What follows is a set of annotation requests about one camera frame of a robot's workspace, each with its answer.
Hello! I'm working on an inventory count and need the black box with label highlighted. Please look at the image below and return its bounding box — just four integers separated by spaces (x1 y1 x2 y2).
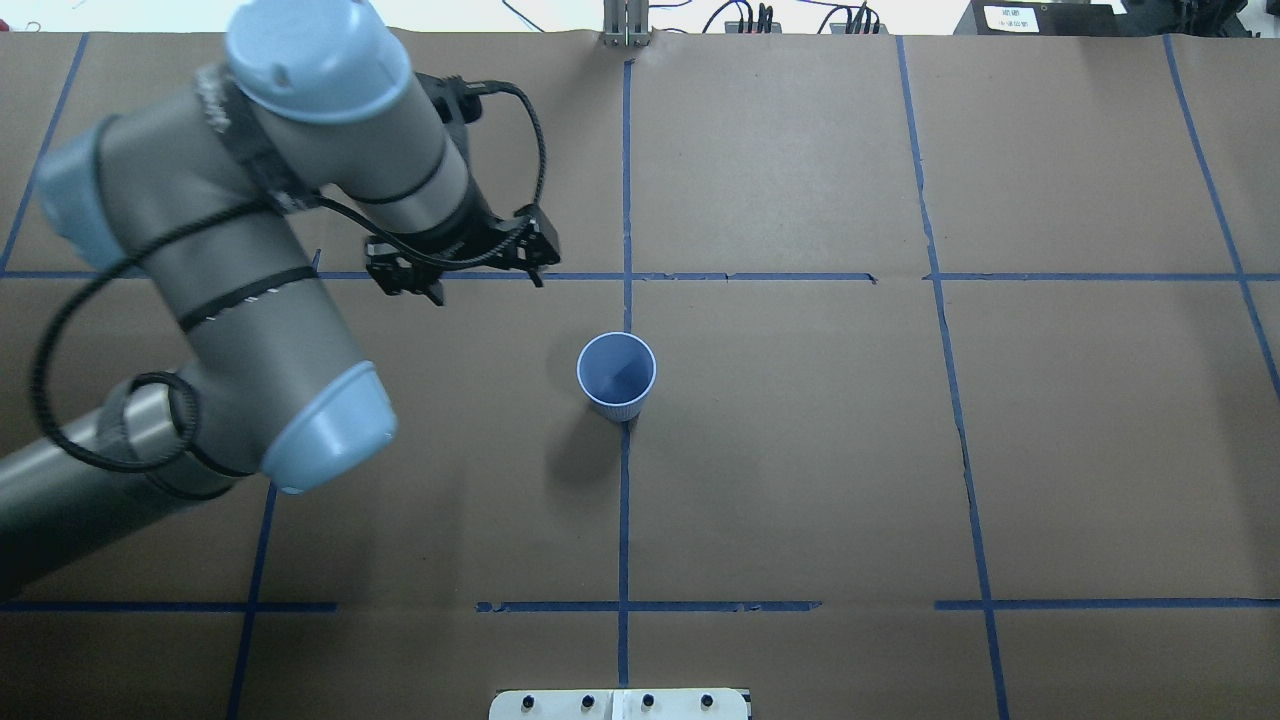
952 1 1124 37

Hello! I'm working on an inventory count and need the blue ribbed cup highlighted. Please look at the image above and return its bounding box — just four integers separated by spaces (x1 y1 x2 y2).
575 332 658 424

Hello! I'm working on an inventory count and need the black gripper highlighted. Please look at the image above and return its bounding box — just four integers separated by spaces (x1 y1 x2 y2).
364 205 562 307

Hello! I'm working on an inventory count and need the aluminium frame post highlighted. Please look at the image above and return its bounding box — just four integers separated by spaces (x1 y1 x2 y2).
600 0 652 47

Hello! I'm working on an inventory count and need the white mount base plate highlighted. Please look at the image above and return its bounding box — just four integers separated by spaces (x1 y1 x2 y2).
488 687 754 719

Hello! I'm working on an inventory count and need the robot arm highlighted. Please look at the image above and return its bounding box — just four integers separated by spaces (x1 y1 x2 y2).
3 1 561 600

